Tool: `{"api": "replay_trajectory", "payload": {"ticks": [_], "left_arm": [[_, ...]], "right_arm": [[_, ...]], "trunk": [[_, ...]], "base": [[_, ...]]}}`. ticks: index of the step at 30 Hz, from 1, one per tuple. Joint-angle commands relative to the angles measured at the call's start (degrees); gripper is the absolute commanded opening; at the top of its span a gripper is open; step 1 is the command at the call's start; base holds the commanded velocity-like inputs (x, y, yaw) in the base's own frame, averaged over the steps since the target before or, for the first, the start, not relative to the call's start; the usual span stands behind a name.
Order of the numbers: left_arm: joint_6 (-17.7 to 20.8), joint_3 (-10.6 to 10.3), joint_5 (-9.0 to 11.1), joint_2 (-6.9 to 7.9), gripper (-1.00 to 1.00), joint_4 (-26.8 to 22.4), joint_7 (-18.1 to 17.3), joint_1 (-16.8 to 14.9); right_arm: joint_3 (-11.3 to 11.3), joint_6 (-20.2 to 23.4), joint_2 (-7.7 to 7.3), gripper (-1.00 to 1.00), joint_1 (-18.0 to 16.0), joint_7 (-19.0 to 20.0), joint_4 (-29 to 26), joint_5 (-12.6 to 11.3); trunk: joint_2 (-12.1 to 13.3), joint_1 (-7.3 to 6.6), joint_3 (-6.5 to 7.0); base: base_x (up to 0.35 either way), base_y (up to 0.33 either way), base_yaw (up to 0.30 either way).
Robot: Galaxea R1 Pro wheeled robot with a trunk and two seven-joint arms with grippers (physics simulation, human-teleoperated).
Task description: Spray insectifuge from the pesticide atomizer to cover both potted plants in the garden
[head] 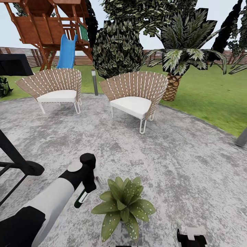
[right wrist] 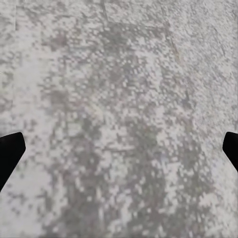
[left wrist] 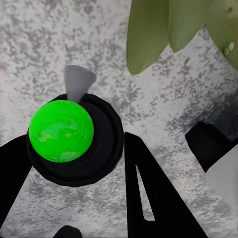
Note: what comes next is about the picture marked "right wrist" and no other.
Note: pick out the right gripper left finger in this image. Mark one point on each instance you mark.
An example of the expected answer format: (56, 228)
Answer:
(12, 147)

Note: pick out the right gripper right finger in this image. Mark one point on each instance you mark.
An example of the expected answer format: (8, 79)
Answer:
(230, 147)

